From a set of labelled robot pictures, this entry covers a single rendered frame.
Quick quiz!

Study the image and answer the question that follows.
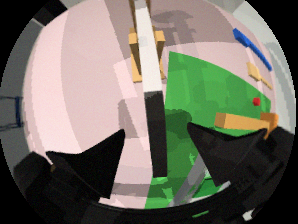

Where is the green mat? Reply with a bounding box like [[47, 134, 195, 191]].
[[144, 51, 271, 209]]

